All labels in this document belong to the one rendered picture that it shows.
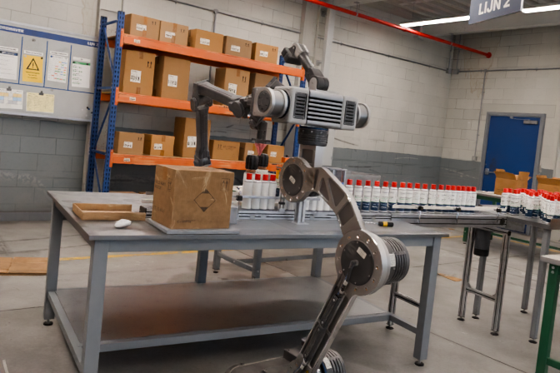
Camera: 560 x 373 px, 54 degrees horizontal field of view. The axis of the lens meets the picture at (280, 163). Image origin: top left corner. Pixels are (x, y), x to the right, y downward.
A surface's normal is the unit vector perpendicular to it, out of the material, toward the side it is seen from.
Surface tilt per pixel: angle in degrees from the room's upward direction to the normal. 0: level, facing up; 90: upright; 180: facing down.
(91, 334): 90
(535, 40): 90
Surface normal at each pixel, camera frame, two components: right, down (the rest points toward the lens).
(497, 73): -0.79, -0.05
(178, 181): 0.56, 0.10
